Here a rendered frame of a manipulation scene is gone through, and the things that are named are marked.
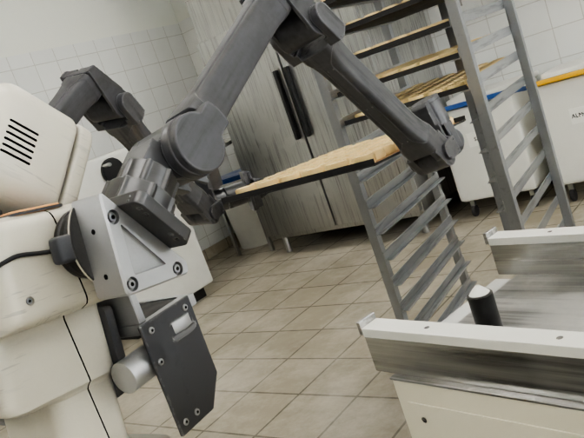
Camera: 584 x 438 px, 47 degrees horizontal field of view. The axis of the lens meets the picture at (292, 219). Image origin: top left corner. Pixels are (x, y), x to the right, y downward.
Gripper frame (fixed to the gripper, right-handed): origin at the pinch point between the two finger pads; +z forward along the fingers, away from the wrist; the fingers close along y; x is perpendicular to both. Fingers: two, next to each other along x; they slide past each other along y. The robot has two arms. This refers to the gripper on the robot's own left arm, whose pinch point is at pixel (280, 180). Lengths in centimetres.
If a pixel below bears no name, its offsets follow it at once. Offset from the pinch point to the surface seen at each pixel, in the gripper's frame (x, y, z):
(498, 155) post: -1, 13, 62
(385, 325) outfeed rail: 94, 12, -11
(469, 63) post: -1, -13, 60
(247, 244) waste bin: -419, 84, 34
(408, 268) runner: -43, 47, 41
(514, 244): 83, 12, 15
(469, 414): 105, 21, -8
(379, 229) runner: -35, 29, 33
